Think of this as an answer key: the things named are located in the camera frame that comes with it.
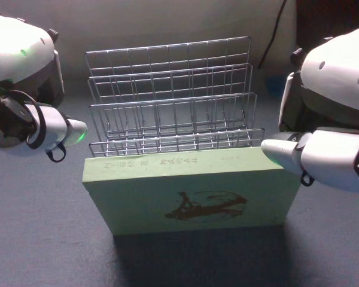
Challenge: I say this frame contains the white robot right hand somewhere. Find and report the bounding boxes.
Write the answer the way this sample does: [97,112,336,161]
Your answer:
[260,26,359,195]

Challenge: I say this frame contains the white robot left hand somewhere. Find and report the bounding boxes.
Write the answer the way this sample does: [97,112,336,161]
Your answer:
[0,10,89,164]

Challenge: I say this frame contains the light green box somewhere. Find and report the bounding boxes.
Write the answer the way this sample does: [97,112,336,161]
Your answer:
[81,145,302,237]

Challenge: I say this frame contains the dark grey table cloth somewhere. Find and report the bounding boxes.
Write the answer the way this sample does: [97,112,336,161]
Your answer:
[0,86,359,287]

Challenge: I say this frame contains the black cable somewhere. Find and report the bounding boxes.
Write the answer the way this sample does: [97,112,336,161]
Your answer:
[258,0,288,70]

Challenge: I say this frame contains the wire dish rack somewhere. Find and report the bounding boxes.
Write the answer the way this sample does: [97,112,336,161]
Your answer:
[85,36,266,158]

